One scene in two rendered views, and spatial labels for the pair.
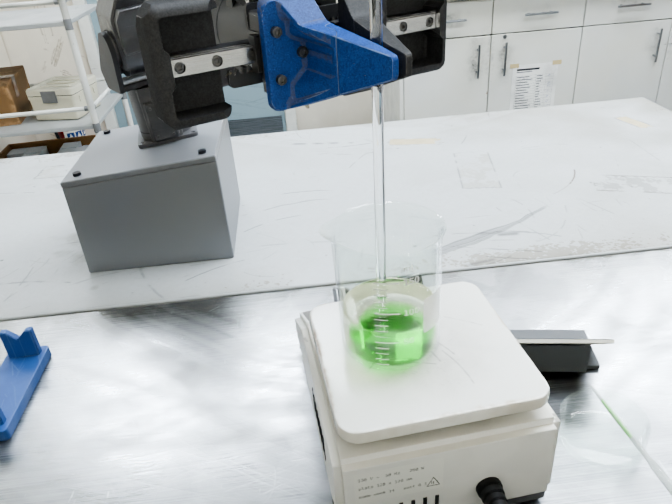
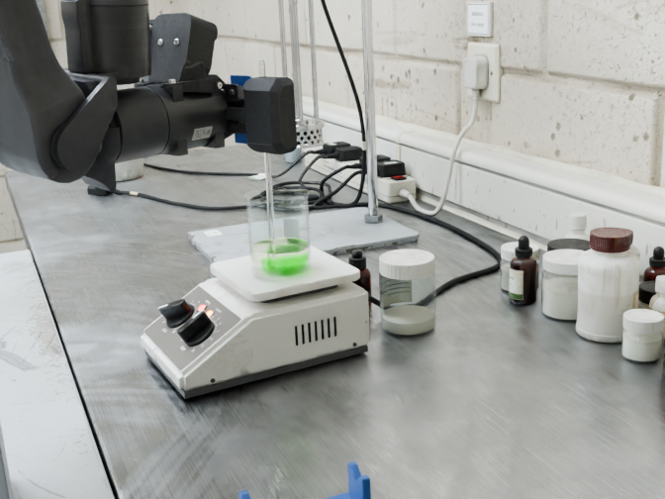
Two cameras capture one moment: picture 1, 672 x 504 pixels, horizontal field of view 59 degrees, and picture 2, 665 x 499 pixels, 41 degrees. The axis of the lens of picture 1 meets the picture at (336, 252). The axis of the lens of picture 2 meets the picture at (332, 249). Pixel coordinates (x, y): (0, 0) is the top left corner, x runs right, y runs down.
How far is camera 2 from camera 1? 0.93 m
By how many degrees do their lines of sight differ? 97
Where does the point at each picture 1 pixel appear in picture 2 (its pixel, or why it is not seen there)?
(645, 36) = not seen: outside the picture
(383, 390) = (326, 268)
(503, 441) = not seen: hidden behind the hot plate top
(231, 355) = (212, 428)
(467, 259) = (48, 355)
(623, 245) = (40, 308)
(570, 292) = (110, 320)
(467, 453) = not seen: hidden behind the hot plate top
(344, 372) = (316, 276)
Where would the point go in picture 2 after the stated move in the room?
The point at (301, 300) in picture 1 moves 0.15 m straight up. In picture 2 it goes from (117, 416) to (96, 254)
